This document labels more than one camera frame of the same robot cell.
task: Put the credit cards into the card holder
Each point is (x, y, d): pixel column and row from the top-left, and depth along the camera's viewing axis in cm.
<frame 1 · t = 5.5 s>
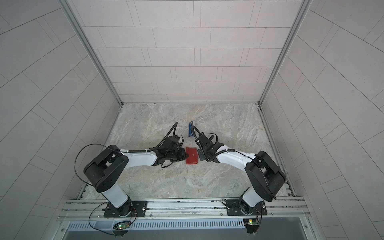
left hand: (192, 154, 88), fingers closed
right hand: (202, 152, 89), fingers closed
red card holder wallet: (192, 159, 88), on the table

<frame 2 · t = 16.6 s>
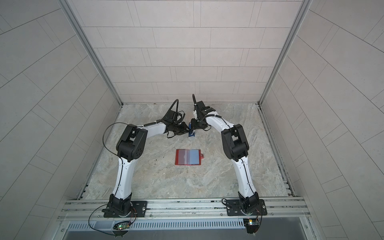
left hand: (193, 127, 101), fingers closed
right hand: (193, 126, 100), fingers open
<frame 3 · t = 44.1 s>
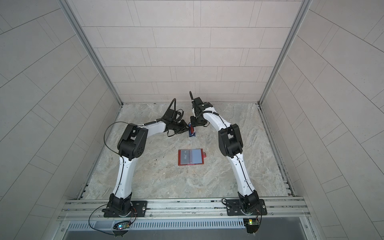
left hand: (193, 125, 102), fingers closed
right hand: (194, 124, 101), fingers open
red credit card: (192, 129, 99), point 4 cm above the table
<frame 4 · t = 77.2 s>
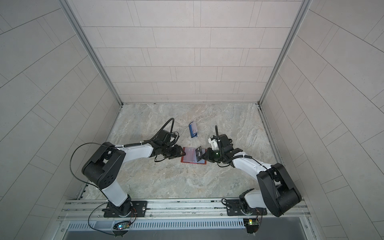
left hand: (187, 153, 88), fingers open
right hand: (201, 157, 83), fingers closed
